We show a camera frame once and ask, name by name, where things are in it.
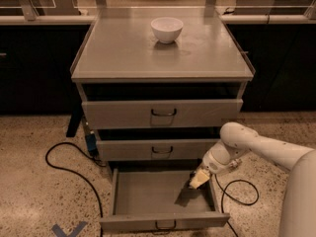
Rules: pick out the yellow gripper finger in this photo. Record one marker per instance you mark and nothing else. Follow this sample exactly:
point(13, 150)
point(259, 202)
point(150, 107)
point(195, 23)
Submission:
point(200, 177)

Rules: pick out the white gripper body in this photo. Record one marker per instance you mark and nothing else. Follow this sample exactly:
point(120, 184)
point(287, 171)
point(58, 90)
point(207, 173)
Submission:
point(211, 164)

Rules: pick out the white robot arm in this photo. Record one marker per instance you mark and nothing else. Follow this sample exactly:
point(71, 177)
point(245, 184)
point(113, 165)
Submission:
point(298, 214)

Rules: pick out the grey middle drawer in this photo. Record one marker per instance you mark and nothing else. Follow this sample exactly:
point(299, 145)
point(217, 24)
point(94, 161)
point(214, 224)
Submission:
point(156, 143)

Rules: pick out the grey drawer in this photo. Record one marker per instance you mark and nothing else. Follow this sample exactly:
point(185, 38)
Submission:
point(159, 199)
point(146, 105)
point(156, 143)

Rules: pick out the grey top drawer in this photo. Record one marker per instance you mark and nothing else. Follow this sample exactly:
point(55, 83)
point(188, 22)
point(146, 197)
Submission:
point(146, 105)

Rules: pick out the grey bottom drawer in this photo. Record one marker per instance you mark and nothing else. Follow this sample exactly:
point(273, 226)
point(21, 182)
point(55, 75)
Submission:
point(159, 199)

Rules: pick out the grey drawer cabinet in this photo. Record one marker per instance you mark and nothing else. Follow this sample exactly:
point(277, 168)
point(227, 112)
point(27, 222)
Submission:
point(123, 49)

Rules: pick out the blue power adapter box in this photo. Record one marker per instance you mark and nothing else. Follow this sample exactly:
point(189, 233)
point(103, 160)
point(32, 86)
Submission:
point(91, 144)

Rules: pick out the white ceramic bowl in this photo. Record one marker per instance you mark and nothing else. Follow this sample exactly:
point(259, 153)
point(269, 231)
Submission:
point(166, 29)

